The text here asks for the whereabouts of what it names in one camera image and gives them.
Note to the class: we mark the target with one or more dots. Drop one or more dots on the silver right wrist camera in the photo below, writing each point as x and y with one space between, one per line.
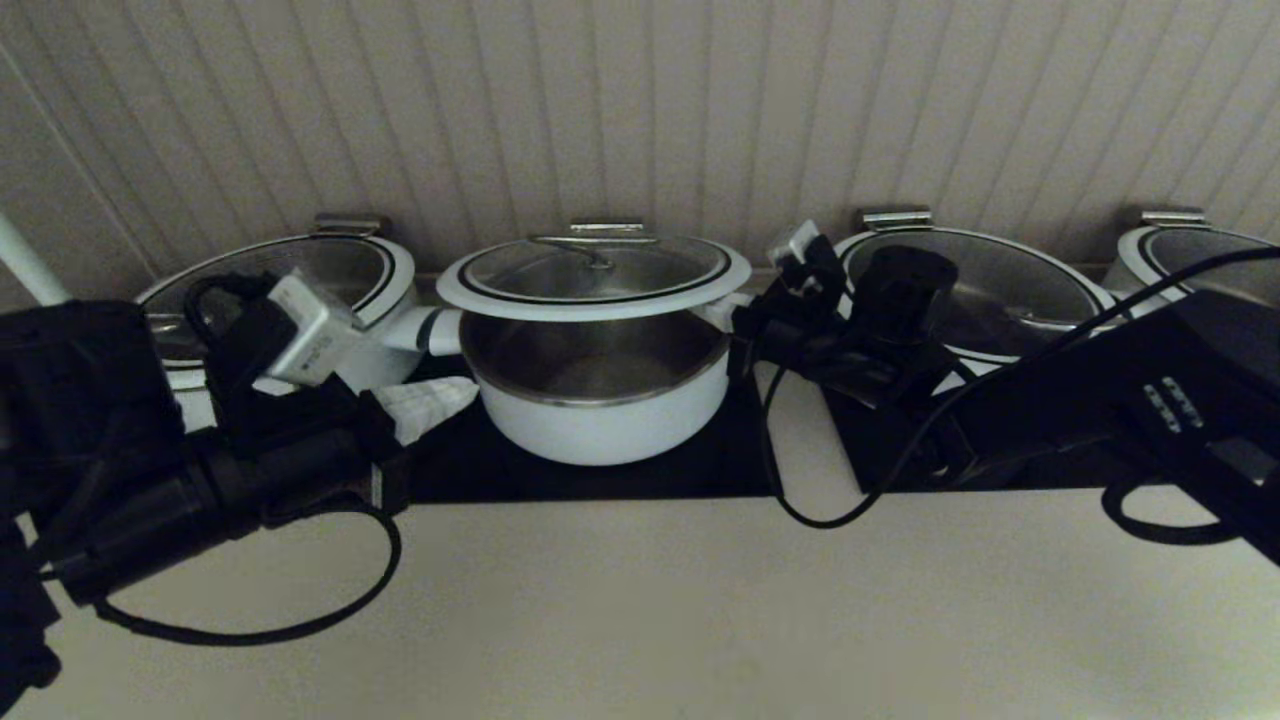
795 245

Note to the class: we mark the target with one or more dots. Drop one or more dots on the black glass cooktop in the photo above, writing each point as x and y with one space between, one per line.
450 470
870 450

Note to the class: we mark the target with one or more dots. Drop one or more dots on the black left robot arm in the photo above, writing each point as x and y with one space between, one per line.
90 400

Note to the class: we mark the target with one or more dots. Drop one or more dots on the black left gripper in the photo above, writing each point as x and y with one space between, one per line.
320 420

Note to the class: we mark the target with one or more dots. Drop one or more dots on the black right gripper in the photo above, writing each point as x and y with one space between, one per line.
810 320

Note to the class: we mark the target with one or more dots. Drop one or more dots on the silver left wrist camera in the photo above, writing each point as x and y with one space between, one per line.
315 330

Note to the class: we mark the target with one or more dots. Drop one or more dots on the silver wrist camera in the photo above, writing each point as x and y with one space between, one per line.
795 245
315 330

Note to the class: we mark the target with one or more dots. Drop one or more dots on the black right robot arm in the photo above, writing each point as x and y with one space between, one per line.
1150 400

